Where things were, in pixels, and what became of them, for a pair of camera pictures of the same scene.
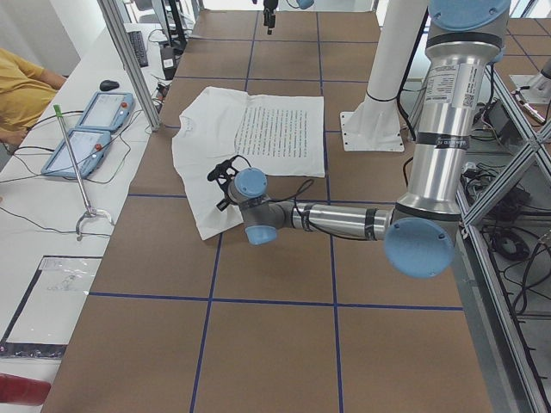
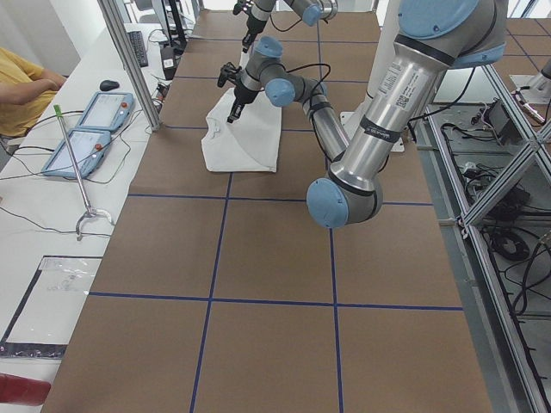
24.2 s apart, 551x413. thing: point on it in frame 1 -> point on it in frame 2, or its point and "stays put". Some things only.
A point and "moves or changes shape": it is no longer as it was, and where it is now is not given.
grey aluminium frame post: [125, 42] stays put
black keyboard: [137, 40] stays put
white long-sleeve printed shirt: [285, 136] moves or changes shape
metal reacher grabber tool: [89, 212] stays put
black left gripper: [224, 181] -> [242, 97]
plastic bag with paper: [45, 319] stays put
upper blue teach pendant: [108, 111] stays put
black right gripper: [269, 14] -> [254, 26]
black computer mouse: [107, 85] stays put
